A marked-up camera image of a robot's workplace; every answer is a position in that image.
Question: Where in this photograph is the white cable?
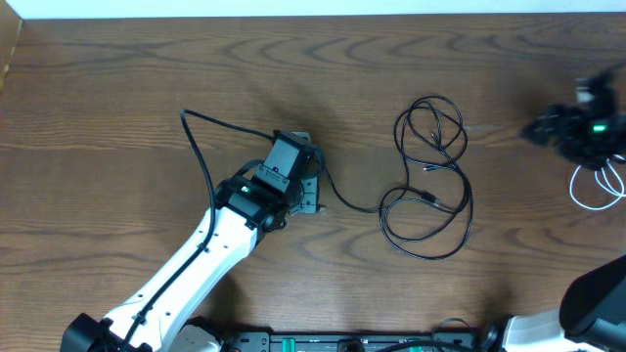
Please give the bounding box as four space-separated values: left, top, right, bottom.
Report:
568 154 626 211

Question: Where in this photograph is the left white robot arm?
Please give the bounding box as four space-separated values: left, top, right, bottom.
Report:
61 131 322 351

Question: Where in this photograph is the left camera black cable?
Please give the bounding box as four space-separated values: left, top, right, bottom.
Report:
119 108 280 351

